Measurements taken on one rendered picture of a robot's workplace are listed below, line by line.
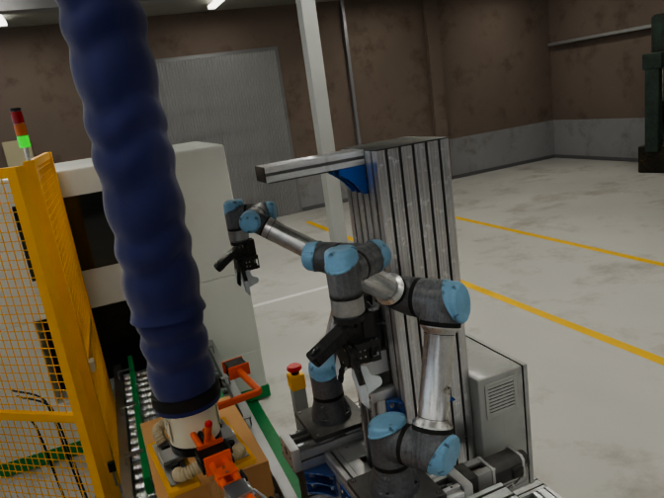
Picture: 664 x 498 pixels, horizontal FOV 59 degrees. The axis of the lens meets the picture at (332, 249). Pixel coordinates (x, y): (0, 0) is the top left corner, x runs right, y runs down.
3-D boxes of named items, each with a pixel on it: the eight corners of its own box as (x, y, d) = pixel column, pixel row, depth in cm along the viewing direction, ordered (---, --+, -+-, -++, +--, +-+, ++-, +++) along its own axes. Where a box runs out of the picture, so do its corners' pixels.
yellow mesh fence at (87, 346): (115, 444, 428) (39, 153, 376) (128, 439, 431) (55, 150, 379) (120, 548, 321) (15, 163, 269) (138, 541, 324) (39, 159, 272)
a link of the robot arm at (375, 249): (354, 236, 146) (326, 248, 138) (392, 237, 139) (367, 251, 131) (358, 266, 148) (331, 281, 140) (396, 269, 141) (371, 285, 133)
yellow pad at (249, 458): (199, 430, 220) (196, 418, 218) (224, 420, 224) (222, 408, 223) (228, 474, 190) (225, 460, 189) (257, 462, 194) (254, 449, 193)
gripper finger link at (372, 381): (391, 399, 130) (375, 359, 133) (368, 407, 128) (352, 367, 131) (386, 401, 133) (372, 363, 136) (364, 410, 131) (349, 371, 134)
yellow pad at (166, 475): (147, 449, 211) (144, 437, 210) (175, 439, 216) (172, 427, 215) (169, 499, 182) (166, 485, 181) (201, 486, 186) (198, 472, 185)
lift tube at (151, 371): (151, 396, 204) (77, 87, 178) (214, 378, 211) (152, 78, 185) (157, 426, 184) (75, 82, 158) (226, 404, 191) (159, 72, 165)
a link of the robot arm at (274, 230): (358, 296, 204) (231, 232, 204) (361, 286, 215) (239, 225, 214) (373, 268, 201) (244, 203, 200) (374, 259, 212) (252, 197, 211)
